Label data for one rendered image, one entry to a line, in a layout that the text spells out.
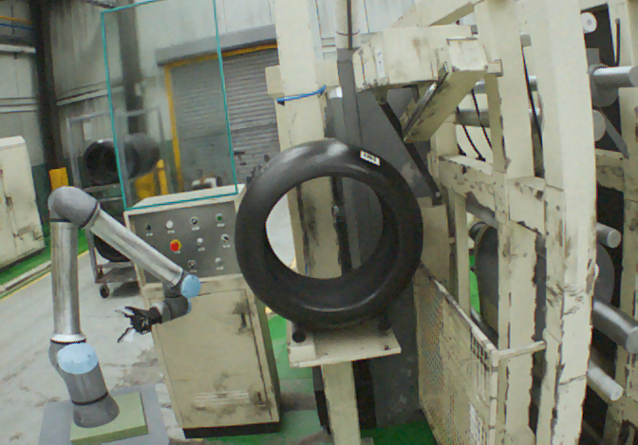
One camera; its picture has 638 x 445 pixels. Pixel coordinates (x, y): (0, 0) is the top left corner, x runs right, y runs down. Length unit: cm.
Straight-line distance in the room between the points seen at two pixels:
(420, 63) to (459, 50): 12
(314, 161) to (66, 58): 1189
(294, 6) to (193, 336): 156
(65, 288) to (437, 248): 140
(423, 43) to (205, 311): 163
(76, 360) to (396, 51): 141
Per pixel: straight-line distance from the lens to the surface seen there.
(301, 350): 170
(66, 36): 1325
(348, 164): 153
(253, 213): 155
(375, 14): 1089
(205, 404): 270
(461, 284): 206
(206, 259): 242
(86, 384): 187
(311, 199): 192
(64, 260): 195
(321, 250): 196
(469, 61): 126
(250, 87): 1105
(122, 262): 535
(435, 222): 194
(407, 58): 132
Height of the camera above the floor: 160
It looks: 11 degrees down
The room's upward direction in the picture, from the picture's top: 7 degrees counter-clockwise
